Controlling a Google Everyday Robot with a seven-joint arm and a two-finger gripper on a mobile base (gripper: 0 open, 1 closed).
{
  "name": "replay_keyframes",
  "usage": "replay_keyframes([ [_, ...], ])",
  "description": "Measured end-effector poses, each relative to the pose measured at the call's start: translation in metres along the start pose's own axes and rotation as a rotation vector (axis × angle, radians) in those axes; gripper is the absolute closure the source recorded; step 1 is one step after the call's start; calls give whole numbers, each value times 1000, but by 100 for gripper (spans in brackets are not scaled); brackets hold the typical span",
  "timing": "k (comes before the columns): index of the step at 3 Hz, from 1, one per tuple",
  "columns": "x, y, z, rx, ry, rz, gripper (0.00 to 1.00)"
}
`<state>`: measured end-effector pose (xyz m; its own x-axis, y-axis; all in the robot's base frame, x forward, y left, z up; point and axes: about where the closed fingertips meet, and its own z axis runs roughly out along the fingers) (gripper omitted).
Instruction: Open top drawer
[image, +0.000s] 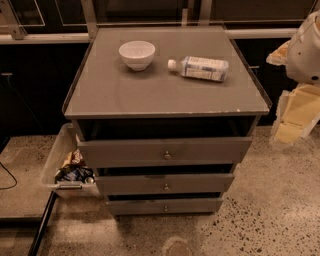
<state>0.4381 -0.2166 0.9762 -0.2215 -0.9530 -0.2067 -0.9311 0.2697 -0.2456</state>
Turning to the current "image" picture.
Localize grey middle drawer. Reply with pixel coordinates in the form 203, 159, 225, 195
96, 174, 234, 195

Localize dark packets in bin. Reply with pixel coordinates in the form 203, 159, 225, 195
55, 167, 95, 184

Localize black cable on floor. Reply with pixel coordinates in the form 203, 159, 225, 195
0, 161, 18, 191

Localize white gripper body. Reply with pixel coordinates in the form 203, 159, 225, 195
270, 83, 320, 146

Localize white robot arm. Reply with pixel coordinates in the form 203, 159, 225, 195
266, 10, 320, 145

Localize snack bag in bin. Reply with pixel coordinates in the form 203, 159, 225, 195
62, 149, 85, 167

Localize grey drawer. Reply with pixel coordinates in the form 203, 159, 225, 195
107, 198, 223, 215
78, 137, 252, 168
96, 174, 234, 195

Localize metal railing frame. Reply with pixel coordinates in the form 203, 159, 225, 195
0, 0, 320, 41

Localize grey drawer cabinet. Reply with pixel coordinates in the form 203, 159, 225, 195
64, 26, 271, 203

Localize white ceramic bowl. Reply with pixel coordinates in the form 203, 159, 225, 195
118, 41, 156, 71

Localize clear plastic storage bin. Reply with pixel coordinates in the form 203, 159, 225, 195
41, 123, 100, 199

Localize clear plastic water bottle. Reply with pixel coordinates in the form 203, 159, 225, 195
167, 56, 229, 82

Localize grey bottom drawer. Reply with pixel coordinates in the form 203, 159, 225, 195
107, 198, 223, 215

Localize grey top drawer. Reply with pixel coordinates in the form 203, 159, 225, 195
78, 137, 252, 168

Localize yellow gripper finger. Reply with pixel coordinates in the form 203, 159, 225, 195
266, 41, 290, 66

